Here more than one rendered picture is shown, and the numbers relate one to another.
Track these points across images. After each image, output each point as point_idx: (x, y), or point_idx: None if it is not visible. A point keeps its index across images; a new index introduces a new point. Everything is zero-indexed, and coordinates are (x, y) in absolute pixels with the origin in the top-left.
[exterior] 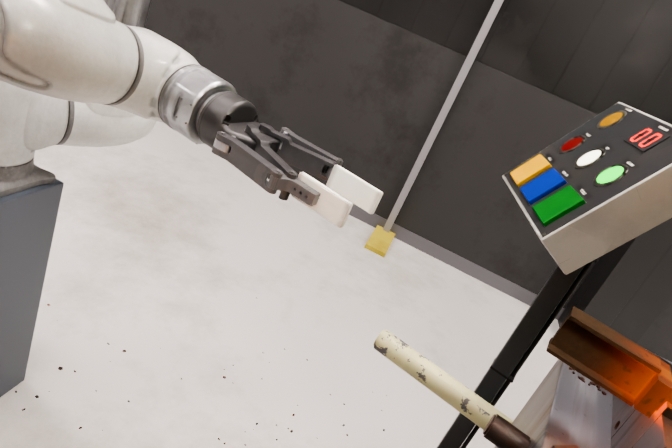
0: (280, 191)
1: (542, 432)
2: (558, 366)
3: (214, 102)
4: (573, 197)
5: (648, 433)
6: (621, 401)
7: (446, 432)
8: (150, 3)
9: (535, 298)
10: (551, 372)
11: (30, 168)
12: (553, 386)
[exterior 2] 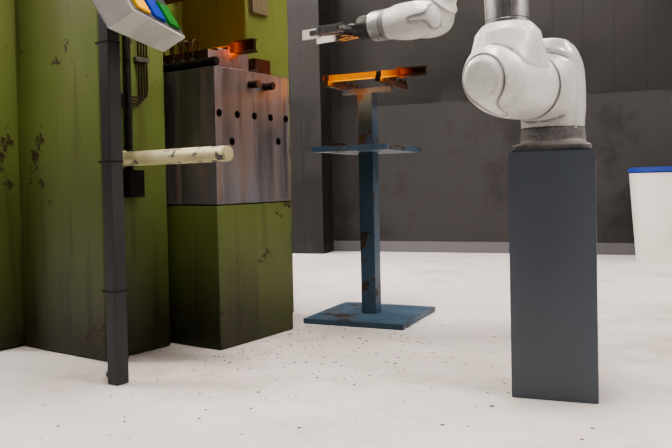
0: (339, 40)
1: (252, 73)
2: (222, 69)
3: None
4: (166, 7)
5: (240, 57)
6: (218, 65)
7: (114, 250)
8: None
9: (113, 93)
10: (219, 75)
11: (522, 136)
12: (233, 71)
